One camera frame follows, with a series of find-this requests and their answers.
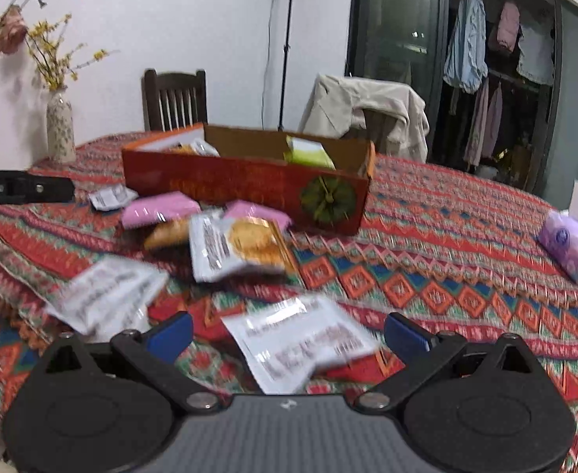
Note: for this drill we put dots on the orange cardboard box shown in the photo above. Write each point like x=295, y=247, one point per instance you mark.
x=220, y=180

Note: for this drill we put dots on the yellow blossom twigs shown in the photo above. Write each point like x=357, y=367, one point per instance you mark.
x=52, y=76

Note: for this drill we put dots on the gold foil snack packet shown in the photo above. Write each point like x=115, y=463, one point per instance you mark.
x=168, y=235

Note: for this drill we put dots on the golden snack packet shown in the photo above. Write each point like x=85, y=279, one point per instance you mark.
x=179, y=148

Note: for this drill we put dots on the beige jacket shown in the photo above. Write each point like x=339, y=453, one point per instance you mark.
x=338, y=103

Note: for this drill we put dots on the red patterned tablecloth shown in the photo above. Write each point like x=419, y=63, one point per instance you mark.
x=442, y=266

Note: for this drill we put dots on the pink snack packet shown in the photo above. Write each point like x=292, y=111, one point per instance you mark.
x=259, y=212
x=156, y=211

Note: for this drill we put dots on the small white snack packet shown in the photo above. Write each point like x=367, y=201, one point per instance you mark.
x=111, y=198

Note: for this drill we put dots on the pale pink hanging coat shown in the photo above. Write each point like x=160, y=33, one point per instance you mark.
x=483, y=118

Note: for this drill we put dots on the white printed snack packet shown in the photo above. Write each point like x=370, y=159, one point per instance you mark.
x=294, y=345
x=106, y=290
x=205, y=148

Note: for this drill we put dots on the pink hanging garment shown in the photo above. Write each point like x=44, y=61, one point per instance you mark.
x=508, y=27

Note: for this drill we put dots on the white gold green snack packet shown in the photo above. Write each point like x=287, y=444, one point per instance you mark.
x=239, y=249

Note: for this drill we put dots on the light blue hanging shirt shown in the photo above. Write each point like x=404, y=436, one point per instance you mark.
x=466, y=44

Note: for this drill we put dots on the purple tissue pack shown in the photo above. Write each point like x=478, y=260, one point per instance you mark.
x=570, y=246

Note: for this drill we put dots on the white hanging garment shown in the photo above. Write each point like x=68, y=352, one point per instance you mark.
x=535, y=54

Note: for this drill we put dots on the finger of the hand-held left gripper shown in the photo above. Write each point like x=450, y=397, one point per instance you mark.
x=52, y=188

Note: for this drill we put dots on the black light stand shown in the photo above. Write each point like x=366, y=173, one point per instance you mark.
x=285, y=59

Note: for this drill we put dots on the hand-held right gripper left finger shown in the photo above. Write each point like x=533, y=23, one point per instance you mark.
x=170, y=335

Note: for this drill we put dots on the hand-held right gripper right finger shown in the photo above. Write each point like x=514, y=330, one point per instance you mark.
x=405, y=337

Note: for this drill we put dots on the dark wooden chair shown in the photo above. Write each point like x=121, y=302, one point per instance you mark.
x=173, y=103

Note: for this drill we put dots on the chair under jacket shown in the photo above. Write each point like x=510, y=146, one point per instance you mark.
x=382, y=128

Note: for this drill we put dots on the floral ceramic vase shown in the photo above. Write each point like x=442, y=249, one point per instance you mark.
x=61, y=133

